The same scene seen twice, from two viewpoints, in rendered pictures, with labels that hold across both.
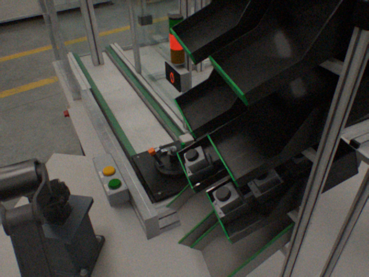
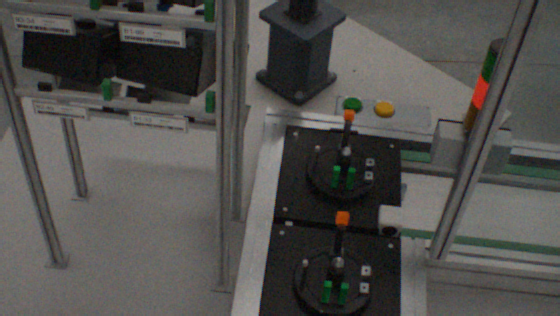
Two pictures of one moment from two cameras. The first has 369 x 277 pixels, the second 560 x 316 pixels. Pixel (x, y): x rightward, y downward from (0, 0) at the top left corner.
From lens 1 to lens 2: 1.48 m
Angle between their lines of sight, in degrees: 78
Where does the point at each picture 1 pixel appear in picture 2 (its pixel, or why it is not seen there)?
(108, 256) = (271, 102)
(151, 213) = (271, 117)
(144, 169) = (358, 140)
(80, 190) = not seen: hidden behind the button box
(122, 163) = (396, 132)
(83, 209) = (293, 29)
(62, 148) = not seen: outside the picture
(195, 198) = not seen: hidden behind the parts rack
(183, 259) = (209, 156)
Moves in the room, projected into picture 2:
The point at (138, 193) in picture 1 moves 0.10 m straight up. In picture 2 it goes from (319, 124) to (324, 89)
